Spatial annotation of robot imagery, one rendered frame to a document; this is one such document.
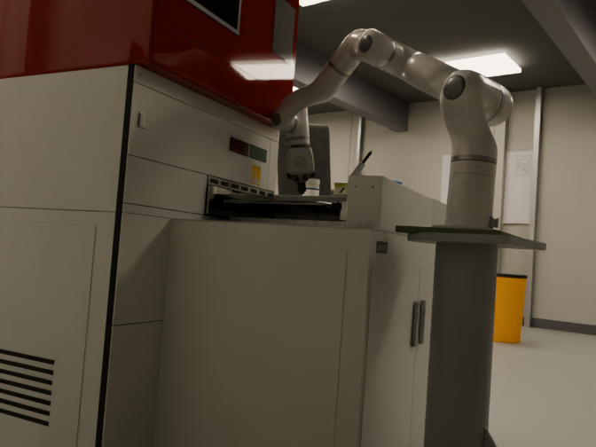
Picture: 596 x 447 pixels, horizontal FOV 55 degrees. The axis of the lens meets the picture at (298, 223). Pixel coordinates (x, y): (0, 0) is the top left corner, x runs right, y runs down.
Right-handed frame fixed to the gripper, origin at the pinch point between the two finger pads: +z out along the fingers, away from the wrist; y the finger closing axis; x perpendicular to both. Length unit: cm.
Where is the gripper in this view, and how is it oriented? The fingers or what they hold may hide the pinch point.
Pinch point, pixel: (301, 188)
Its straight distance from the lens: 212.5
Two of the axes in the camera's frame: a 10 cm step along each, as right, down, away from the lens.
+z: 0.7, 10.0, -0.4
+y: 10.0, -0.6, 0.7
